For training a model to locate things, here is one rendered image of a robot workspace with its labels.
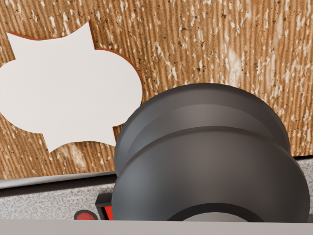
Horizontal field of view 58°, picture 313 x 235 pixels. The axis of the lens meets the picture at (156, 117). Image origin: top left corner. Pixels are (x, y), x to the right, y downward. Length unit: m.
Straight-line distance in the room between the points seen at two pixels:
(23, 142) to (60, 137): 0.05
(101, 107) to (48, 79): 0.05
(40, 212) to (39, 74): 0.20
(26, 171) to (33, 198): 0.06
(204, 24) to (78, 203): 0.26
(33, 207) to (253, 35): 0.32
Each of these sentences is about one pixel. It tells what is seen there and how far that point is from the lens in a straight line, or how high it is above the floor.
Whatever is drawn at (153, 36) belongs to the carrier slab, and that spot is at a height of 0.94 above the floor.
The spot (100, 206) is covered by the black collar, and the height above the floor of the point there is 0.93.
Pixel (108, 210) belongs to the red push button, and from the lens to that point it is 0.36.
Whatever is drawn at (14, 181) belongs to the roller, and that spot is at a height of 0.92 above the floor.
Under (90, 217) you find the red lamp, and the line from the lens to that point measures 0.40.
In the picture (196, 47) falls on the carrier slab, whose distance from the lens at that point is 0.25.
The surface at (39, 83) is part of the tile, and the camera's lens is 0.27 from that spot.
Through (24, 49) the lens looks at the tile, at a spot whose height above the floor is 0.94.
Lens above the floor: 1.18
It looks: 63 degrees down
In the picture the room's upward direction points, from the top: 174 degrees counter-clockwise
